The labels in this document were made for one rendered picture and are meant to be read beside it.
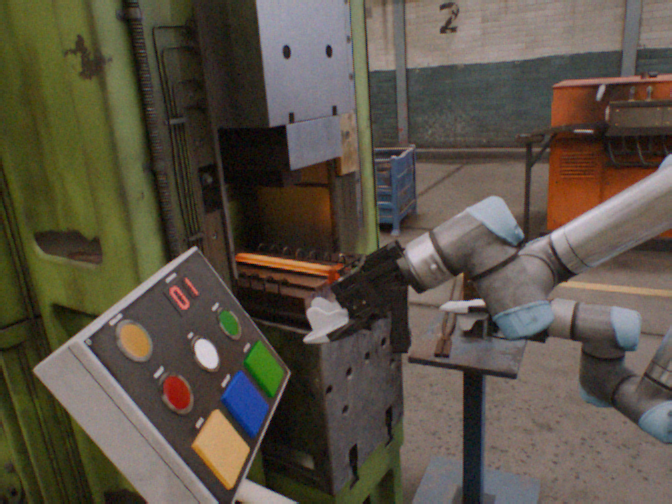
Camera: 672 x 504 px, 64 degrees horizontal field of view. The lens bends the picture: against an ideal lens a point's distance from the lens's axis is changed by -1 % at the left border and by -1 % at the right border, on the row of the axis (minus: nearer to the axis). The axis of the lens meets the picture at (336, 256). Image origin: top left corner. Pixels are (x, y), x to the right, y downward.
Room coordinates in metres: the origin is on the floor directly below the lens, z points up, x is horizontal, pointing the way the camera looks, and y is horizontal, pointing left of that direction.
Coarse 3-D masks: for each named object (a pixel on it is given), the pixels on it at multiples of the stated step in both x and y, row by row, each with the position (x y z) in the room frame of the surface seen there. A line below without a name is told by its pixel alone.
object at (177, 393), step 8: (168, 384) 0.59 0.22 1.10; (176, 384) 0.60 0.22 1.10; (184, 384) 0.62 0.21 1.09; (168, 392) 0.58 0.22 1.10; (176, 392) 0.59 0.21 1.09; (184, 392) 0.60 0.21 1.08; (168, 400) 0.58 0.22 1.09; (176, 400) 0.58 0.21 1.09; (184, 400) 0.59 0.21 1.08; (184, 408) 0.59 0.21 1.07
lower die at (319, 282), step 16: (272, 256) 1.42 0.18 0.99; (288, 256) 1.41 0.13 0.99; (272, 272) 1.30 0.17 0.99; (288, 272) 1.28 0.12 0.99; (304, 272) 1.25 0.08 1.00; (240, 288) 1.25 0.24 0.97; (256, 288) 1.22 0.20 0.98; (272, 288) 1.21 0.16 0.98; (288, 288) 1.20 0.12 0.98; (304, 288) 1.19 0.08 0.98; (320, 288) 1.19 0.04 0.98; (272, 304) 1.19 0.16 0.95; (288, 304) 1.16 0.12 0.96; (304, 304) 1.13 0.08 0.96
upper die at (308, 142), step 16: (224, 128) 1.24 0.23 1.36; (240, 128) 1.21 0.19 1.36; (256, 128) 1.18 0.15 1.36; (272, 128) 1.16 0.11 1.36; (288, 128) 1.14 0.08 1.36; (304, 128) 1.18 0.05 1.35; (320, 128) 1.23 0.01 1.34; (336, 128) 1.28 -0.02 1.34; (224, 144) 1.24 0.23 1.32; (240, 144) 1.21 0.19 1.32; (256, 144) 1.18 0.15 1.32; (272, 144) 1.16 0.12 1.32; (288, 144) 1.14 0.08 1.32; (304, 144) 1.18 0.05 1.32; (320, 144) 1.23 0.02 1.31; (336, 144) 1.28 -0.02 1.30; (224, 160) 1.24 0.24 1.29; (240, 160) 1.21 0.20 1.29; (256, 160) 1.19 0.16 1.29; (272, 160) 1.16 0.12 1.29; (288, 160) 1.14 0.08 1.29; (304, 160) 1.17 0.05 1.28; (320, 160) 1.22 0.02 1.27
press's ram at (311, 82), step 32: (224, 0) 1.14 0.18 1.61; (256, 0) 1.09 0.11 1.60; (288, 0) 1.17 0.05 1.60; (320, 0) 1.26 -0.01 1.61; (224, 32) 1.15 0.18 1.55; (256, 32) 1.10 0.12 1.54; (288, 32) 1.16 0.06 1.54; (320, 32) 1.25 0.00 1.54; (224, 64) 1.15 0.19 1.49; (256, 64) 1.10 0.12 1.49; (288, 64) 1.16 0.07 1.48; (320, 64) 1.25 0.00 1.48; (224, 96) 1.16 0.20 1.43; (256, 96) 1.11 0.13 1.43; (288, 96) 1.15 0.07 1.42; (320, 96) 1.24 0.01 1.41
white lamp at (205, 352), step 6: (198, 342) 0.70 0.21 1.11; (204, 342) 0.71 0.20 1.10; (198, 348) 0.69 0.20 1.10; (204, 348) 0.70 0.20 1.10; (210, 348) 0.71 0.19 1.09; (198, 354) 0.68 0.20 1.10; (204, 354) 0.69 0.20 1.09; (210, 354) 0.70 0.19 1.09; (204, 360) 0.68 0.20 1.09; (210, 360) 0.69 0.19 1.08; (216, 360) 0.70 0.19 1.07; (210, 366) 0.68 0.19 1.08
